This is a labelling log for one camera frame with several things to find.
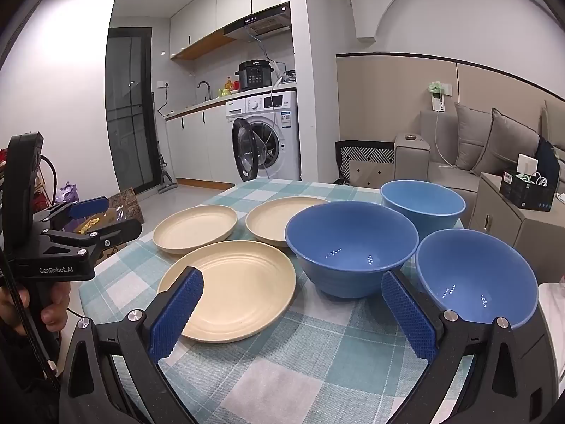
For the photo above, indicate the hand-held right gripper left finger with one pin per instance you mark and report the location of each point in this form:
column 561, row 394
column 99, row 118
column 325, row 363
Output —
column 176, row 318

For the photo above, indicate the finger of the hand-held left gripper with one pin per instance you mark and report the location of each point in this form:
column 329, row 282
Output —
column 90, row 206
column 119, row 230

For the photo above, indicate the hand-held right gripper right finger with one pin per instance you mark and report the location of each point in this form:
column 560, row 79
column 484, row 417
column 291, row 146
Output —
column 410, row 318

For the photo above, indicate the cream round plate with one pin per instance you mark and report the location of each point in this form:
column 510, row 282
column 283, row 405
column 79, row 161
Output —
column 194, row 229
column 247, row 291
column 273, row 223

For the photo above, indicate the large blue bowl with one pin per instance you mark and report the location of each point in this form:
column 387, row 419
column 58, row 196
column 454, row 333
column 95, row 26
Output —
column 348, row 238

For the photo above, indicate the person's left forearm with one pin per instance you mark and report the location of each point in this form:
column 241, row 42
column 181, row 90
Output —
column 20, row 388

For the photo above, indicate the person's left hand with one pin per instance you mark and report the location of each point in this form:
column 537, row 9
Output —
column 55, row 320

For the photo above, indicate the purple plastic bag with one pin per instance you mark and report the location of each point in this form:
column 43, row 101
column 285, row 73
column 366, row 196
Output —
column 68, row 194

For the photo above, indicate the brown patterned flat box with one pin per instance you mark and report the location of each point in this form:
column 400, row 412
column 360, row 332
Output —
column 126, row 205

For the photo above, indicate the stick vacuum cleaner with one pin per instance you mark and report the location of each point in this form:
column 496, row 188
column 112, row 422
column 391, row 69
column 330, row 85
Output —
column 165, row 183

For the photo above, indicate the dark glass door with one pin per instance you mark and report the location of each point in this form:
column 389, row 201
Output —
column 128, row 119

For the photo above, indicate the white lower kitchen cabinets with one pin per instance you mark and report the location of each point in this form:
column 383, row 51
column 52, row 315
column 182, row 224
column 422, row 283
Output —
column 198, row 145

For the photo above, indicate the white kitchen cabinets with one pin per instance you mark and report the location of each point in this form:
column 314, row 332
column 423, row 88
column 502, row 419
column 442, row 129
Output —
column 198, row 17
column 198, row 145

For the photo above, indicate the teal checked tablecloth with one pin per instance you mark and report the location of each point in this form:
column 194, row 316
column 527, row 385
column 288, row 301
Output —
column 287, row 362

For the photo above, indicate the grey bedside cabinet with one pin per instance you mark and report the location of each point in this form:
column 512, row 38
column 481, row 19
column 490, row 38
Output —
column 499, row 221

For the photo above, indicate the white flat object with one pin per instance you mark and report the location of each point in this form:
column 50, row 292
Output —
column 551, row 309

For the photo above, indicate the grey sofa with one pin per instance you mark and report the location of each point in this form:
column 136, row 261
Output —
column 446, row 176

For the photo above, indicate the kitchen countertop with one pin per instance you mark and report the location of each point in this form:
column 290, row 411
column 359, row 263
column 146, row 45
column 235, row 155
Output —
column 198, row 105

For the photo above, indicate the beige diamond print cushion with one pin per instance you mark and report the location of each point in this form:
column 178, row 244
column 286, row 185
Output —
column 370, row 172

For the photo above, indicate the kitchen faucet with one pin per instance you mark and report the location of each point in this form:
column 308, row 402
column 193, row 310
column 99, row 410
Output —
column 206, row 88

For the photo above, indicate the black box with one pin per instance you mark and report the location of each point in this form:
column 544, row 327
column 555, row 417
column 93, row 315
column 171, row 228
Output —
column 525, row 194

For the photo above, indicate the black white patterned cushion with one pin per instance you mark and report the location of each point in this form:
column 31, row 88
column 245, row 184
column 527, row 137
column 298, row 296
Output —
column 366, row 150

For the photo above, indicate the yellow green toy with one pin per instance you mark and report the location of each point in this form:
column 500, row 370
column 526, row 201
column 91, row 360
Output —
column 227, row 88

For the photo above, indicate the white washing machine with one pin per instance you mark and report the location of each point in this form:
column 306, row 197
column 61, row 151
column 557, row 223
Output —
column 284, row 145

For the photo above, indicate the grey sofa cushion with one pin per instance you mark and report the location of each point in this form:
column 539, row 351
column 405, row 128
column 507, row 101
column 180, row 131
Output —
column 507, row 145
column 472, row 137

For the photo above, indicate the white box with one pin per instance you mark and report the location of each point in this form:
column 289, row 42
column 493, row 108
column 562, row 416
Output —
column 527, row 165

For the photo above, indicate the black pressure cooker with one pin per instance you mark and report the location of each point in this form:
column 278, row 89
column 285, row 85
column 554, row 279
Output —
column 256, row 75

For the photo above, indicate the dark navy clothing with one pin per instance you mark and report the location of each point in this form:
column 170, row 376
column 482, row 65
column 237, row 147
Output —
column 547, row 161

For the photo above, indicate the white upper kitchen cabinets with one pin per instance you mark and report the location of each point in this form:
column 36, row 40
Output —
column 198, row 17

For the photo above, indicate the range hood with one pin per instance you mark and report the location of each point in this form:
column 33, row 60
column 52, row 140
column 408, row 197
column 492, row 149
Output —
column 260, row 24

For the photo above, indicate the white wall power strip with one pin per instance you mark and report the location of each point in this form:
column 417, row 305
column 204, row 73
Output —
column 439, row 97

